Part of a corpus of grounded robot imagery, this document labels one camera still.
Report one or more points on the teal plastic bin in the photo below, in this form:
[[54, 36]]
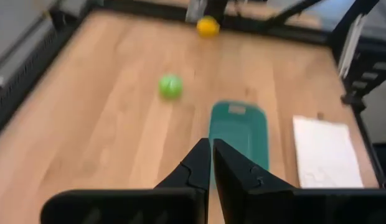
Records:
[[242, 130]]

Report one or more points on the green toy cabbage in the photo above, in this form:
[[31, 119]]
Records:
[[170, 86]]

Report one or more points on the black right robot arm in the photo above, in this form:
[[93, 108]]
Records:
[[218, 7]]

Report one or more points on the black cabinet with white labels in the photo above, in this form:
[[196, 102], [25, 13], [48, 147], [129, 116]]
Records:
[[372, 76]]

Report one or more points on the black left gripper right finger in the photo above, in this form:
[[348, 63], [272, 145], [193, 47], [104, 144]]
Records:
[[274, 205]]

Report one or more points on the white folded towel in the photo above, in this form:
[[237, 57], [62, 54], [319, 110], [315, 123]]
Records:
[[325, 152]]

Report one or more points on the silver arm base bracket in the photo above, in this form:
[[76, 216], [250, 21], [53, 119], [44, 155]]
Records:
[[195, 11]]

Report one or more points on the silver extrusion bar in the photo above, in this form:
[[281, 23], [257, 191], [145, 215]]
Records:
[[350, 46]]

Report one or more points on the black aluminium table frame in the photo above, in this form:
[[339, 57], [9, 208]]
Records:
[[289, 32]]

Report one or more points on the yellow toy lemon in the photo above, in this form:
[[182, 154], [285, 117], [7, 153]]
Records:
[[208, 26]]

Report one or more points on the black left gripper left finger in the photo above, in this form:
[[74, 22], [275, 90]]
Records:
[[168, 205]]

